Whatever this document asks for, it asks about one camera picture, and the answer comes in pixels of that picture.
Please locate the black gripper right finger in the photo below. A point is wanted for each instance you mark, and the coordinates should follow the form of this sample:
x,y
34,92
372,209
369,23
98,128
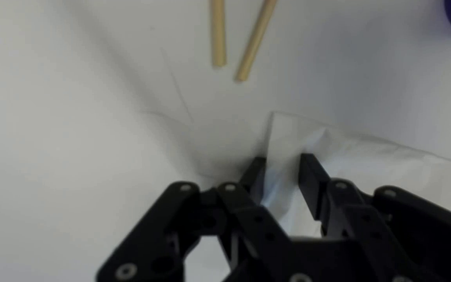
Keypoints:
x,y
391,235

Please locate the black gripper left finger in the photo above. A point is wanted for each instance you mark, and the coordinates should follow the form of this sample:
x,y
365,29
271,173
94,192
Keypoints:
x,y
183,228

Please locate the white paper towel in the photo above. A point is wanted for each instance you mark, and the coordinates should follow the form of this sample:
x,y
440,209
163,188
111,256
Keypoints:
x,y
391,166

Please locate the wooden chopstick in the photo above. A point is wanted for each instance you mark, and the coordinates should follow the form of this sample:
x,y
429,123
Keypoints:
x,y
253,43
217,36

